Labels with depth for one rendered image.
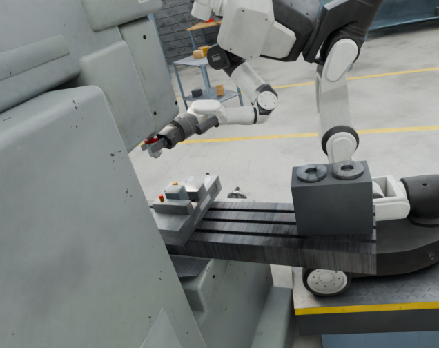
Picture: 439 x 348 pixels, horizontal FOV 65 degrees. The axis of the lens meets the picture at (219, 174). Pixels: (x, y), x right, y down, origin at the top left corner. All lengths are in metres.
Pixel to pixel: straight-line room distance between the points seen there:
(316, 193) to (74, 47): 0.72
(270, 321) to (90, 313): 1.27
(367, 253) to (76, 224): 0.77
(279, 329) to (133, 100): 1.29
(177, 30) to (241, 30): 8.26
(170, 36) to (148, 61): 8.56
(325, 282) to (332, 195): 0.65
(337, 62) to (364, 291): 0.95
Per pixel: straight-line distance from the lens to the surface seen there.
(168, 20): 9.55
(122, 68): 0.93
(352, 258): 1.09
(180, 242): 1.20
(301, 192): 1.03
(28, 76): 0.74
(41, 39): 0.78
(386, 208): 1.61
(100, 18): 0.91
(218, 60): 1.43
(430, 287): 1.72
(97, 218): 0.66
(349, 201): 1.05
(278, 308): 1.88
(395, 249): 1.61
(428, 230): 1.72
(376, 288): 1.69
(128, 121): 0.91
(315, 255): 1.10
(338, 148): 1.41
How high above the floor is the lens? 1.67
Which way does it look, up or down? 29 degrees down
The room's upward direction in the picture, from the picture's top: 15 degrees counter-clockwise
